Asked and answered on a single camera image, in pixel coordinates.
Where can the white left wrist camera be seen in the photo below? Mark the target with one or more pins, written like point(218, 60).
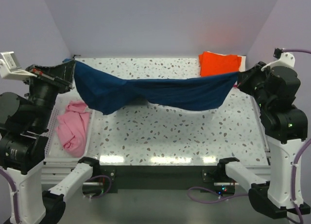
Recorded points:
point(10, 68)

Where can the pink t-shirt in basket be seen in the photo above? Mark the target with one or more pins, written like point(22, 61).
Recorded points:
point(72, 128)

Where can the folded orange t-shirt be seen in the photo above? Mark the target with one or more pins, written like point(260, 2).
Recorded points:
point(215, 64)

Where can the folded white t-shirt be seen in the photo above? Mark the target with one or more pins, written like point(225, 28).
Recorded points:
point(242, 67)

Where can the aluminium frame rail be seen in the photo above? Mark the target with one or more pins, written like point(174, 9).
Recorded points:
point(153, 135)

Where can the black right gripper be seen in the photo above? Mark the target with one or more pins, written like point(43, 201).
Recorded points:
point(244, 77)

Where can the white plastic laundry basket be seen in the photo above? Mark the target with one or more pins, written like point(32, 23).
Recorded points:
point(54, 152)

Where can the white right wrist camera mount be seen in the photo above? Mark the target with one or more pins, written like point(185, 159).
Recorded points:
point(283, 58)

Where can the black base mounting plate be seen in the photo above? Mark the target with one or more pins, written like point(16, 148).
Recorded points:
point(159, 178)

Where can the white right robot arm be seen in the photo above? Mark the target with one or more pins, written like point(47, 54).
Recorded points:
point(274, 86)

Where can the navy blue printed t-shirt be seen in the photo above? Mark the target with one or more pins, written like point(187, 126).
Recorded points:
point(107, 93)

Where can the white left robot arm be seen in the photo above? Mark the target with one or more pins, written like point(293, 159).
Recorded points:
point(23, 124)

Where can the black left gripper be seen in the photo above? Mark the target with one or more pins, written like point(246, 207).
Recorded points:
point(62, 75)

